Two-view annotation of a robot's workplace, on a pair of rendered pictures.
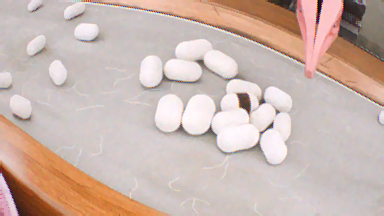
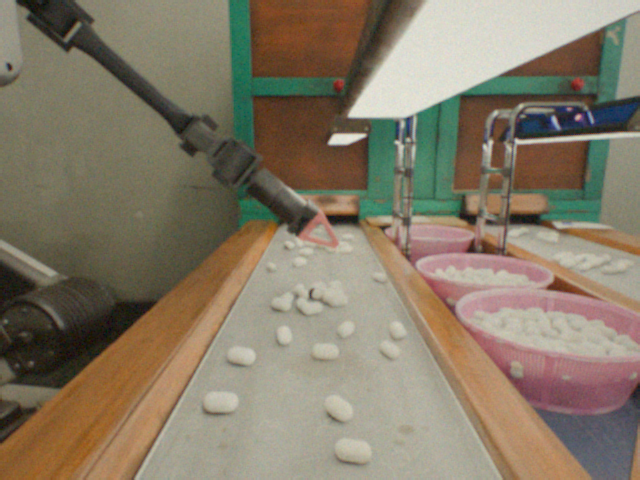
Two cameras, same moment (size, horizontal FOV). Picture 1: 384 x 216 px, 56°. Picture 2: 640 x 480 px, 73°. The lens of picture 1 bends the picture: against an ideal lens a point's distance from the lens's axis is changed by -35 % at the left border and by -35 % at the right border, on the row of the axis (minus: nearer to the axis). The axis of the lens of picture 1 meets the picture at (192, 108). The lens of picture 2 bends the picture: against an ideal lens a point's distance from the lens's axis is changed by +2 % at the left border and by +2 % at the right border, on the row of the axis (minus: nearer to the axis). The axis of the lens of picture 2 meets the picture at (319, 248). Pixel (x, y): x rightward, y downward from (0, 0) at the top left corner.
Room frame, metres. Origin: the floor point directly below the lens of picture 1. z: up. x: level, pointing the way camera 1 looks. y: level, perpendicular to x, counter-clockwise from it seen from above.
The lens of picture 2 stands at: (0.58, 0.70, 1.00)
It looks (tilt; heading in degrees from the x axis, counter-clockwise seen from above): 12 degrees down; 253
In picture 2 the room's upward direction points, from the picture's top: straight up
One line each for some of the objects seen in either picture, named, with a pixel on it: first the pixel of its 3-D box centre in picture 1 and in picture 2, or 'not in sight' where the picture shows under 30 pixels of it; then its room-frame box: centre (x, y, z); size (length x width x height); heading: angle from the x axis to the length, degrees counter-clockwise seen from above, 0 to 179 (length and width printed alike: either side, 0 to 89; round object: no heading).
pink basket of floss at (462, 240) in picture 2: not in sight; (428, 246); (-0.13, -0.46, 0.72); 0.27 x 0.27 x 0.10
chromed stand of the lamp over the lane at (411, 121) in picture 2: not in sight; (372, 195); (0.11, -0.36, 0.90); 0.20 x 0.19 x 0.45; 73
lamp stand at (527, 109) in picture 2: not in sight; (524, 194); (-0.27, -0.24, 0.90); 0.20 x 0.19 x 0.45; 73
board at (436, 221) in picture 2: not in sight; (413, 221); (-0.20, -0.67, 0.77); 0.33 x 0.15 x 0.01; 163
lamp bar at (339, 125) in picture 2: not in sight; (342, 125); (0.18, -0.38, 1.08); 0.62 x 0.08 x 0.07; 73
